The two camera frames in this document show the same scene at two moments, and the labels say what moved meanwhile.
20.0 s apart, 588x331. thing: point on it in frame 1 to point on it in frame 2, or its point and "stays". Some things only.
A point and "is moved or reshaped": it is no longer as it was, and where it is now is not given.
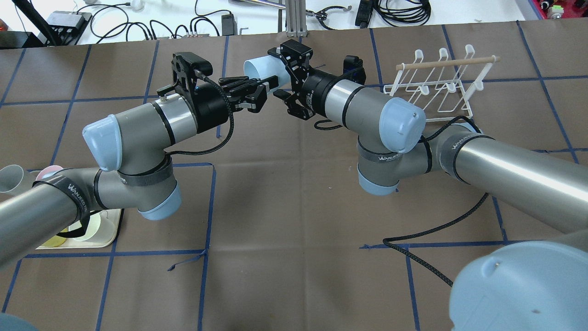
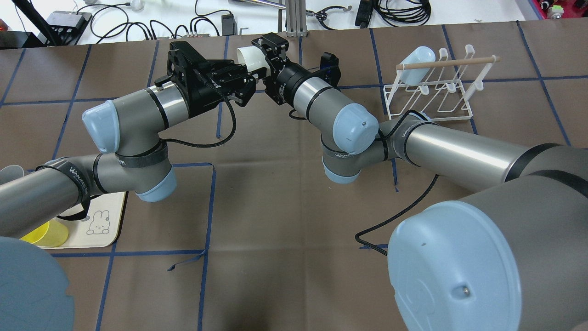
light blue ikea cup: x=264 y=66 is moved or reshaped
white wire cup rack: x=442 y=88 stays
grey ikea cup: x=14 y=179 stays
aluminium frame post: x=296 y=19 stays
